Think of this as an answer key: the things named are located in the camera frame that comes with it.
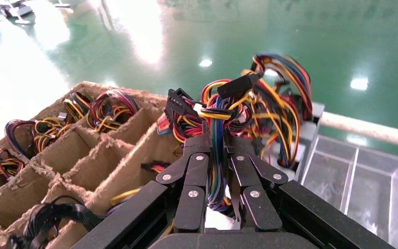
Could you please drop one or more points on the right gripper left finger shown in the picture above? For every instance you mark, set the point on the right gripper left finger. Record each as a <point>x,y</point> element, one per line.
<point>194,192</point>

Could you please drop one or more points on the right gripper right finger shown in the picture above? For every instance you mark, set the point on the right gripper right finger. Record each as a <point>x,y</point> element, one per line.
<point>254,206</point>

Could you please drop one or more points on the grey metal power supply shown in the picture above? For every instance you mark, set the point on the grey metal power supply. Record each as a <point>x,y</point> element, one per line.
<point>310,130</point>

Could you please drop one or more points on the clear acrylic divider tray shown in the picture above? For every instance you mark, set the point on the clear acrylic divider tray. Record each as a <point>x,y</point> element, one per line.
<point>357,192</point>

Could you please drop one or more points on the brown cardboard divider box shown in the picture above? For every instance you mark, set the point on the brown cardboard divider box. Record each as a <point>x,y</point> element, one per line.
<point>82,151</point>

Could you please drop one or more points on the white floor stand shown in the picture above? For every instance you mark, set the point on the white floor stand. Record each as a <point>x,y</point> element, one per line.
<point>17,10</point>

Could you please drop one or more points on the white cart pipe rail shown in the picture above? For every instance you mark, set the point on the white cart pipe rail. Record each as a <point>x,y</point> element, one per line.
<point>374,129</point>

